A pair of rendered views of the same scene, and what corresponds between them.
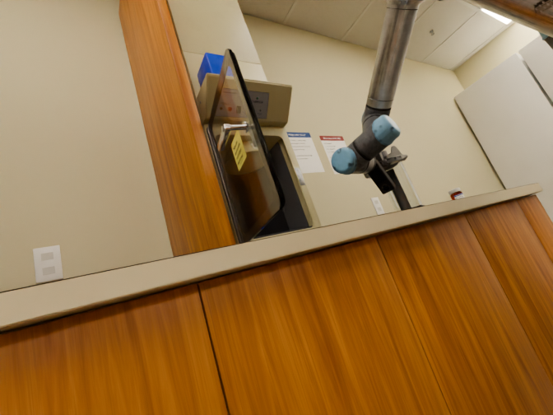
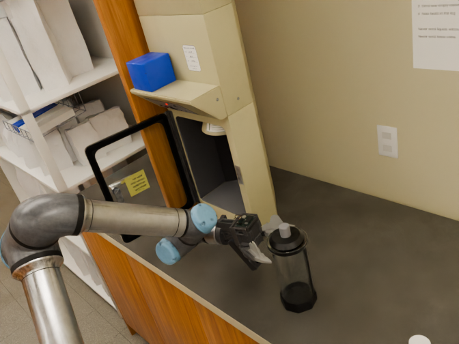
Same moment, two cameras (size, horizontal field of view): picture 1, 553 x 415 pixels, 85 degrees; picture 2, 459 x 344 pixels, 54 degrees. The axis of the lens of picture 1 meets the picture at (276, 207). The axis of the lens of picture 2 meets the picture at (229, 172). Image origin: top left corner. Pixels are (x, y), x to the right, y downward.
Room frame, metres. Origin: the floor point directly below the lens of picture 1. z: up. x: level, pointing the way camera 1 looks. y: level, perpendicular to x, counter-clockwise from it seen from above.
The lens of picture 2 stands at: (0.95, -1.39, 1.93)
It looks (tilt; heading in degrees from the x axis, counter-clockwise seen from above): 29 degrees down; 89
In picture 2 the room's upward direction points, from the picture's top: 15 degrees counter-clockwise
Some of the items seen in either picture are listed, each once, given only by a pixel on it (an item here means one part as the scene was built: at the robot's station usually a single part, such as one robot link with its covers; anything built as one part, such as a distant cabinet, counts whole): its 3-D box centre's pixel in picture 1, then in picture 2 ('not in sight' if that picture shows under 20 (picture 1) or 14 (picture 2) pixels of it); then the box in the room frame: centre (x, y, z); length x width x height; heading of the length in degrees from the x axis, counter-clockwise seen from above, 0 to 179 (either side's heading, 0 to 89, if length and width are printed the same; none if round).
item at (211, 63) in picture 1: (218, 76); (151, 71); (0.83, 0.04, 1.56); 0.10 x 0.10 x 0.09; 35
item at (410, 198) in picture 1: (399, 188); (292, 269); (1.08, -0.45, 1.06); 0.11 x 0.11 x 0.21
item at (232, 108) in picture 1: (237, 156); (144, 179); (0.69, 0.05, 1.19); 0.30 x 0.01 x 0.40; 26
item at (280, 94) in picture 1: (250, 102); (176, 102); (0.88, -0.03, 1.46); 0.32 x 0.11 x 0.10; 125
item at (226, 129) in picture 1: (230, 137); not in sight; (0.61, 0.05, 1.20); 0.10 x 0.05 x 0.03; 26
